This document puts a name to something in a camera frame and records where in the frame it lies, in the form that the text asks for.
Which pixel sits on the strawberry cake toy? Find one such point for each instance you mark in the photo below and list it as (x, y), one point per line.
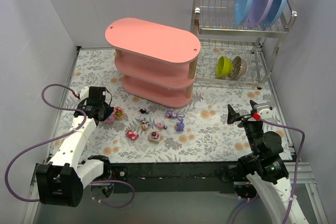
(154, 137)

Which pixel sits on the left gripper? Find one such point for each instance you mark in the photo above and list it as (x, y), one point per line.
(105, 112)

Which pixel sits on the purple bunny head toy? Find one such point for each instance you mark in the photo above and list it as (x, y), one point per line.
(173, 114)

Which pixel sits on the purple plate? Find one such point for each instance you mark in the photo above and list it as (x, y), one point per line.
(258, 12)

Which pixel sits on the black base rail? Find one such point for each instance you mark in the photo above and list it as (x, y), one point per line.
(222, 177)

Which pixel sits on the yellow blue duck figure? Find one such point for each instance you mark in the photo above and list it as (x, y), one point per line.
(145, 126)

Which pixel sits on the lime green bowl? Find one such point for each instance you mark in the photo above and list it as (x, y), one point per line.
(224, 67)

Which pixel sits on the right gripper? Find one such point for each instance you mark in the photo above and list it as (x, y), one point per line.
(245, 119)

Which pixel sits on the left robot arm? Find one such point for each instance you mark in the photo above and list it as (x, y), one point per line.
(63, 179)

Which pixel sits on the pink purple cupcake toy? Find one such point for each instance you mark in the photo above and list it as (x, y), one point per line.
(110, 119)

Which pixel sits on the pink flowerpot toy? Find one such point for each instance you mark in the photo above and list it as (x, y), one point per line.
(118, 112)

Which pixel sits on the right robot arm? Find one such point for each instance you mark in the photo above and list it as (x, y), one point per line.
(264, 168)

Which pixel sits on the steel dish rack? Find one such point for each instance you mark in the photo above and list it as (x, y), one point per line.
(212, 21)

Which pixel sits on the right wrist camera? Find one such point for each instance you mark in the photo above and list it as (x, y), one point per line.
(264, 110)

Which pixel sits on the floral table mat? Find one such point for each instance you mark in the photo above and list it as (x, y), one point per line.
(206, 137)

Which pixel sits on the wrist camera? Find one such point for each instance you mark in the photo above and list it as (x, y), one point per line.
(264, 110)
(83, 93)

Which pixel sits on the blue white duck figure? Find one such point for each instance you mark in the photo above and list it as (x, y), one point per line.
(143, 120)

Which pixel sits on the black red mouse figure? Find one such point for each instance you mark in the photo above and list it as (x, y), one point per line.
(144, 111)

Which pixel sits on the pink lying figure toy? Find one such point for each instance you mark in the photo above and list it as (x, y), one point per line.
(132, 135)

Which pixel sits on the patterned ceramic bowl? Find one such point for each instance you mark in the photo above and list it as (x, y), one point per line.
(239, 68)

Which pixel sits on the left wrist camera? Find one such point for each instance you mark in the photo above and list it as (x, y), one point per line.
(83, 93)

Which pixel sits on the pink three-tier shelf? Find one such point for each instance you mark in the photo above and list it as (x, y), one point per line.
(158, 62)

